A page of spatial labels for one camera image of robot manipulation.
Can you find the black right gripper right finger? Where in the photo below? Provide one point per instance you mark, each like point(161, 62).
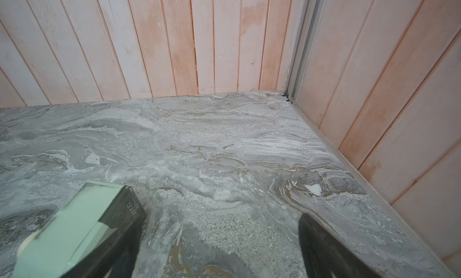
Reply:
point(326, 257)

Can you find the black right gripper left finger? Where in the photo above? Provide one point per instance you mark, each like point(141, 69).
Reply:
point(114, 242)

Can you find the mint green pencil sharpener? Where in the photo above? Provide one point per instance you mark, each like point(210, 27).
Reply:
point(70, 235)

